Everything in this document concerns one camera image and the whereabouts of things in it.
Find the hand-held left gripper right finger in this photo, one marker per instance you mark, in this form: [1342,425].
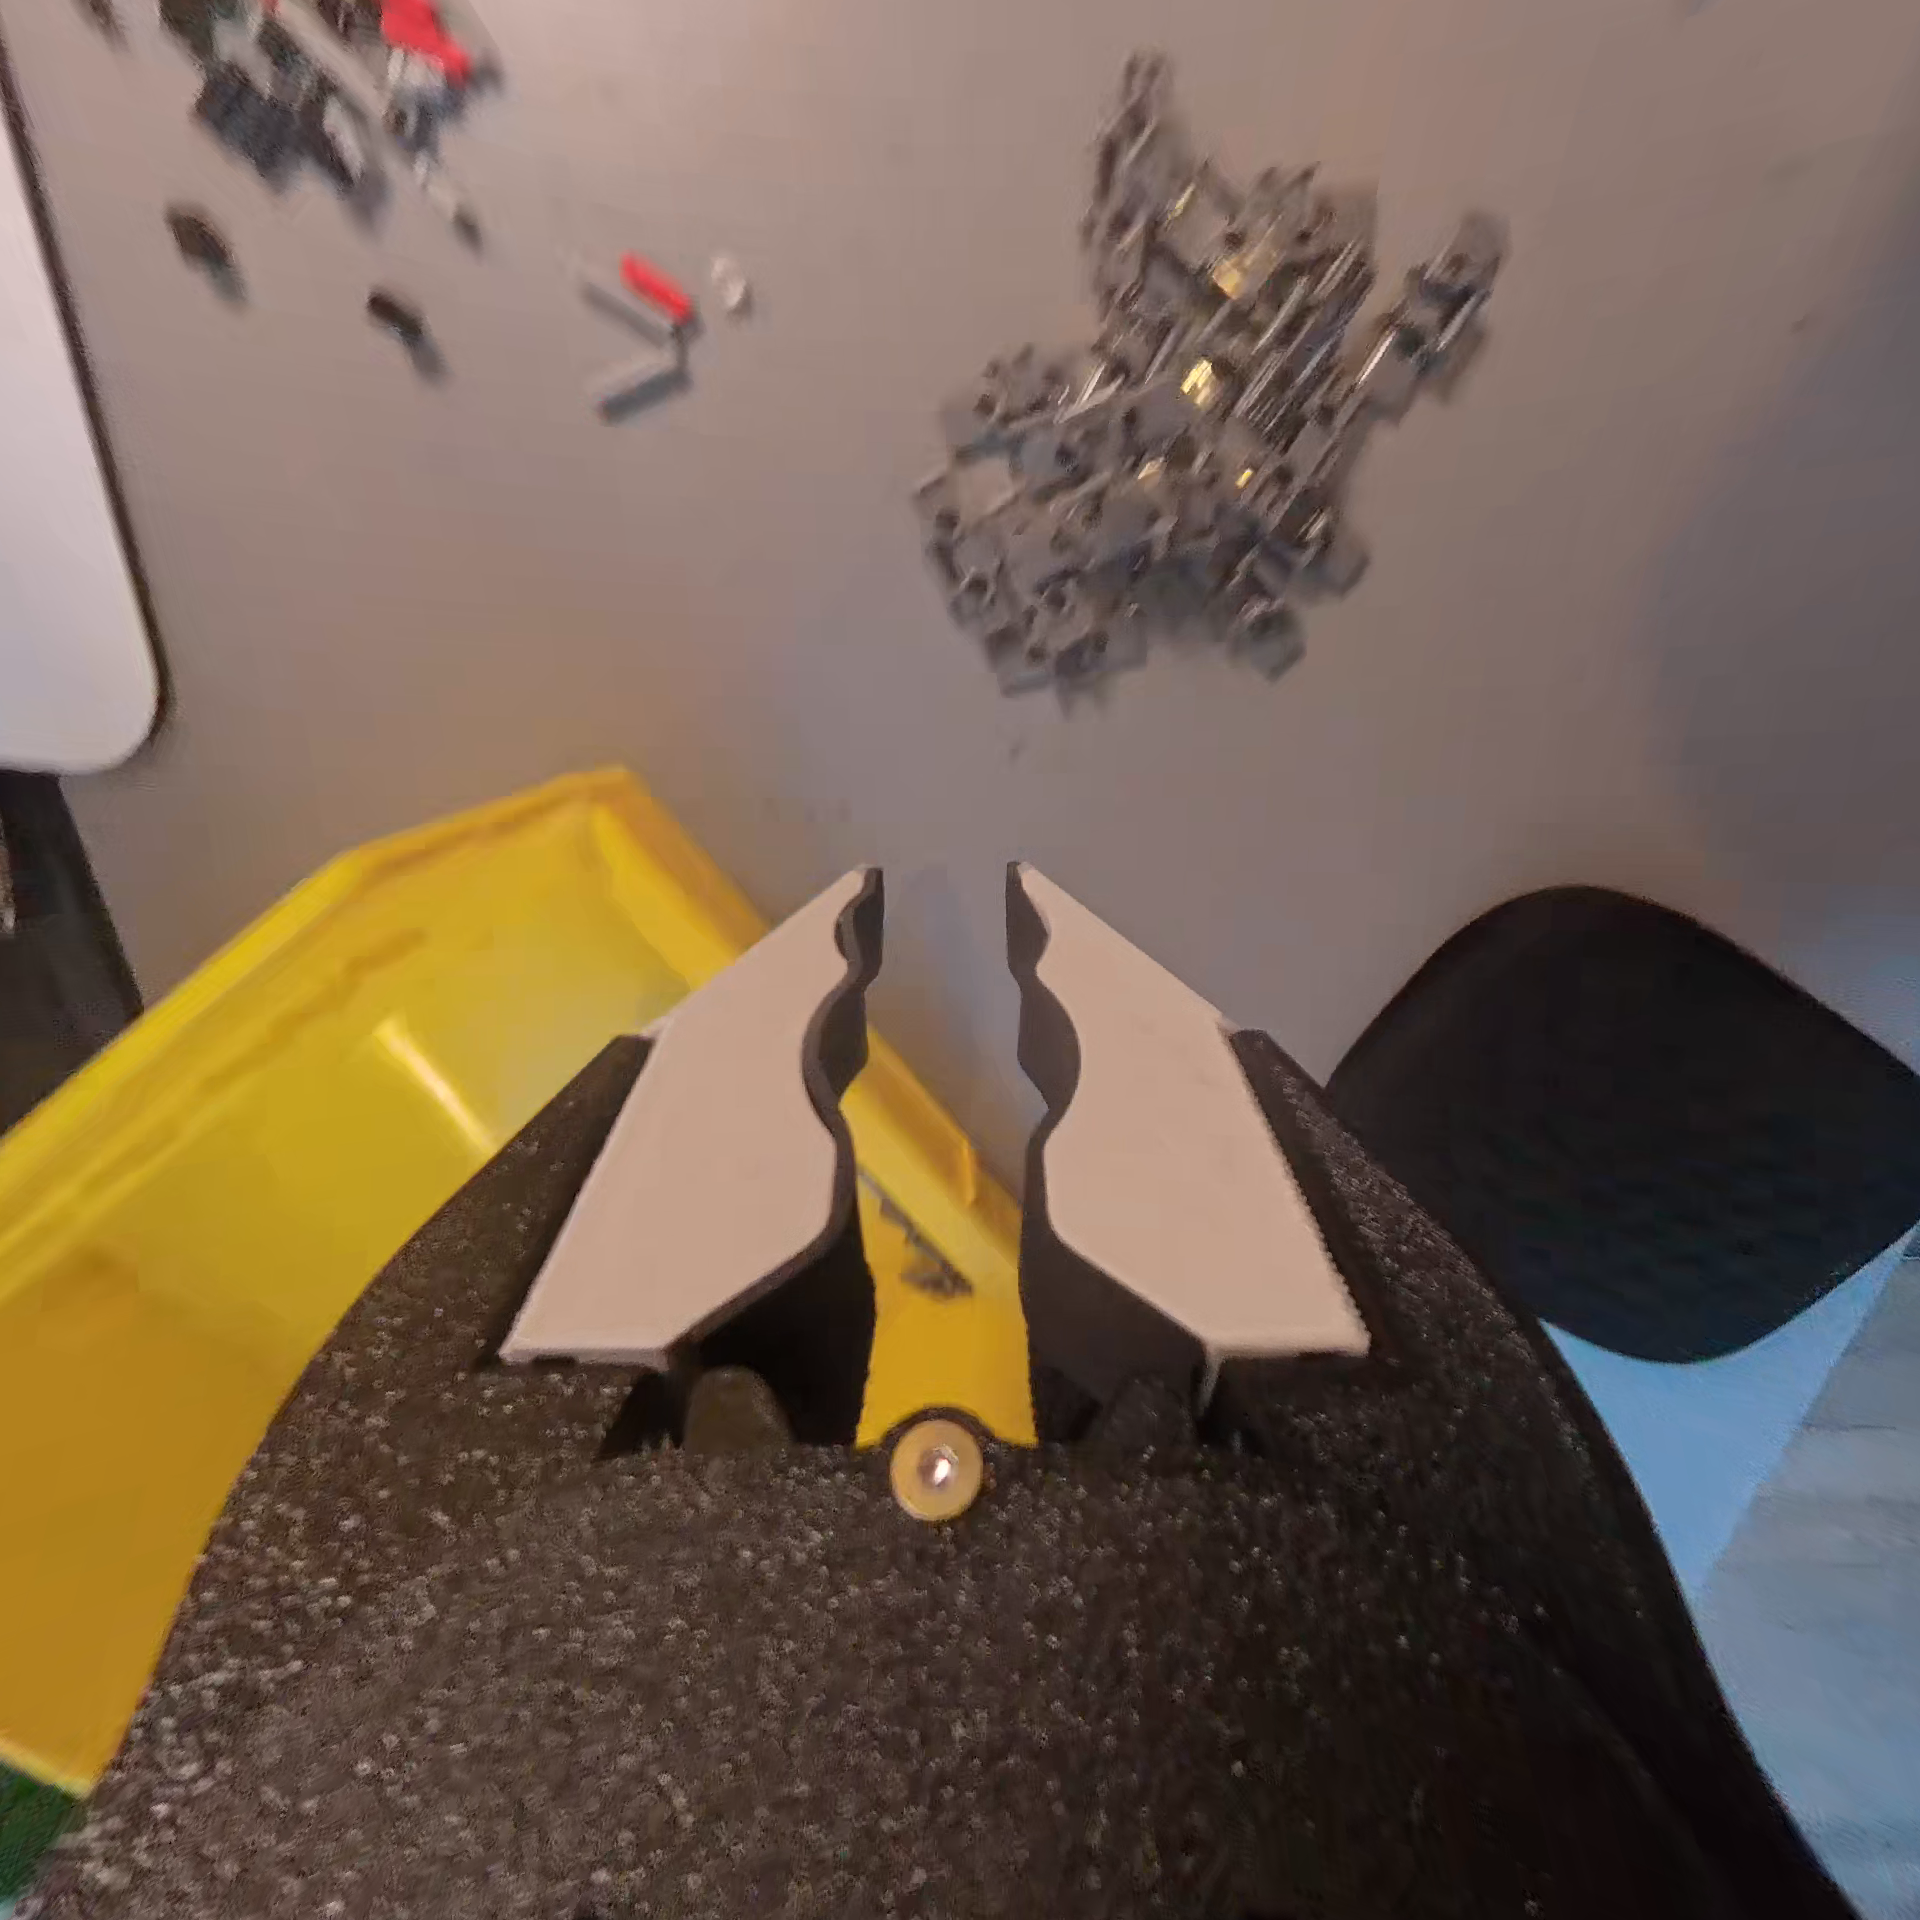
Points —
[1185,1184]

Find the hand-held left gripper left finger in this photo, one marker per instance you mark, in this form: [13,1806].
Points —
[705,1184]

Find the yellow plastic bin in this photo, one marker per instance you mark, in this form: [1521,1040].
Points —
[300,1200]

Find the pile of grey track links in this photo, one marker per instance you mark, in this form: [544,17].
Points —
[1185,436]

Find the grey desk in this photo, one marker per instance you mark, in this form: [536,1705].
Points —
[600,600]

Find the white book stand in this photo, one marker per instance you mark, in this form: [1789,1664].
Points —
[59,525]

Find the green plastic bin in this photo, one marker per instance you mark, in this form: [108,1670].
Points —
[29,1845]

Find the pile of small black red pins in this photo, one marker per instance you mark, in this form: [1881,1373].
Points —
[329,107]

